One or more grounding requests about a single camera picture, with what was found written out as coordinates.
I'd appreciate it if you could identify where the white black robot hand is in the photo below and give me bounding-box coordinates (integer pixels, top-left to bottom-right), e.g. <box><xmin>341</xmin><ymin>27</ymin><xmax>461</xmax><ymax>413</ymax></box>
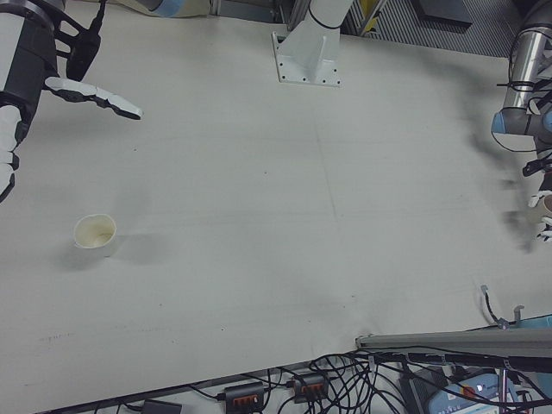
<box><xmin>528</xmin><ymin>171</ymin><xmax>552</xmax><ymax>243</ymax></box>
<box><xmin>0</xmin><ymin>12</ymin><xmax>143</xmax><ymax>204</ymax></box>

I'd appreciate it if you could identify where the white paper cup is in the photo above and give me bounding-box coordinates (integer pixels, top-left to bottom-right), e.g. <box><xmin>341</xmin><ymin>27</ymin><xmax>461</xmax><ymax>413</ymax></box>
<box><xmin>72</xmin><ymin>214</ymin><xmax>118</xmax><ymax>259</ymax></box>

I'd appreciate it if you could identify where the light blue plastic bin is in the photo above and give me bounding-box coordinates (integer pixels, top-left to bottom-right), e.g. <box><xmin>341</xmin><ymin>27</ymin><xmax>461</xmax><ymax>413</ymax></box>
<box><xmin>508</xmin><ymin>314</ymin><xmax>552</xmax><ymax>333</ymax></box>

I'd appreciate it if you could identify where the aluminium profile column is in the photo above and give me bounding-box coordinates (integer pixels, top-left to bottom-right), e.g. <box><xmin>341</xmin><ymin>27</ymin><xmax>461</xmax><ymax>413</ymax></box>
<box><xmin>355</xmin><ymin>329</ymin><xmax>552</xmax><ymax>374</ymax></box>

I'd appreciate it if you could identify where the dark grey box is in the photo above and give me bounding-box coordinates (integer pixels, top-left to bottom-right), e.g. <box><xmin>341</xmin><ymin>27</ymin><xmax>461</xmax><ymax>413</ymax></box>
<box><xmin>416</xmin><ymin>0</ymin><xmax>474</xmax><ymax>31</ymax></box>

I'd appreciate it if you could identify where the grey teach pendant tablet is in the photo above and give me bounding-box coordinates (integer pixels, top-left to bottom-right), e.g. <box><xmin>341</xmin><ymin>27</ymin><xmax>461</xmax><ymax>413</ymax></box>
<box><xmin>426</xmin><ymin>371</ymin><xmax>552</xmax><ymax>414</ymax></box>

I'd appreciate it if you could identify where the black power supply box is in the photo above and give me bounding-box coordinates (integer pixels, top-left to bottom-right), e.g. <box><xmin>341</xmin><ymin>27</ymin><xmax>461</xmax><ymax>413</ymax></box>
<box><xmin>398</xmin><ymin>368</ymin><xmax>449</xmax><ymax>414</ymax></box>

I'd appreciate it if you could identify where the white table cover sheet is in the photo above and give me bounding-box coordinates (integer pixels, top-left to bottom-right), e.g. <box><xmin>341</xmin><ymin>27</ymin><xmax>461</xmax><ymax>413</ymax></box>
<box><xmin>0</xmin><ymin>6</ymin><xmax>552</xmax><ymax>413</ymax></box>

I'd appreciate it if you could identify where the black orange power strip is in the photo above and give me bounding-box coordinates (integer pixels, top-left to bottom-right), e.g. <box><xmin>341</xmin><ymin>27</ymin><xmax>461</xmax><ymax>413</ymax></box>
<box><xmin>223</xmin><ymin>381</ymin><xmax>267</xmax><ymax>409</ymax></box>
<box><xmin>292</xmin><ymin>373</ymin><xmax>329</xmax><ymax>405</ymax></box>

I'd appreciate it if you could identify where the small black power adapter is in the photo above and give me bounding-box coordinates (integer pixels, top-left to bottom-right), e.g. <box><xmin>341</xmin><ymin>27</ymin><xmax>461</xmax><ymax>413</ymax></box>
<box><xmin>141</xmin><ymin>399</ymin><xmax>182</xmax><ymax>414</ymax></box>

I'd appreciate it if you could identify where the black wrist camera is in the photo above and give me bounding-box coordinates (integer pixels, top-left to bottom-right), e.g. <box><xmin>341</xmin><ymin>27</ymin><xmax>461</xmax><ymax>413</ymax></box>
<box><xmin>522</xmin><ymin>158</ymin><xmax>552</xmax><ymax>178</ymax></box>
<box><xmin>53</xmin><ymin>0</ymin><xmax>107</xmax><ymax>83</ymax></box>

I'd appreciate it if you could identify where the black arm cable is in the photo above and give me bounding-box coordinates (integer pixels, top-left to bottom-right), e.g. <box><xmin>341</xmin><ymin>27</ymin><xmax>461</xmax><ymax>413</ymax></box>
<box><xmin>491</xmin><ymin>131</ymin><xmax>541</xmax><ymax>153</ymax></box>

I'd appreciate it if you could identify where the yellow black striped post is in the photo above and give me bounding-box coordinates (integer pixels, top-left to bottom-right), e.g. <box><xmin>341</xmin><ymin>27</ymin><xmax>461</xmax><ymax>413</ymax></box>
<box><xmin>361</xmin><ymin>0</ymin><xmax>383</xmax><ymax>35</ymax></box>

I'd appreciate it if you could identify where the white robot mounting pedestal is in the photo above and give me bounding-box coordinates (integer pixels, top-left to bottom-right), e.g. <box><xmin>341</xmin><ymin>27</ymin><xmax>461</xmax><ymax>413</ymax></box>
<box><xmin>270</xmin><ymin>0</ymin><xmax>344</xmax><ymax>90</ymax></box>

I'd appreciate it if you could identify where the black cable tangle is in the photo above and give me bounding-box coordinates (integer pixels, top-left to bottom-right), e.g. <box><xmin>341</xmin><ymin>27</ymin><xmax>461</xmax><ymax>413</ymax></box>
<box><xmin>262</xmin><ymin>351</ymin><xmax>432</xmax><ymax>414</ymax></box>

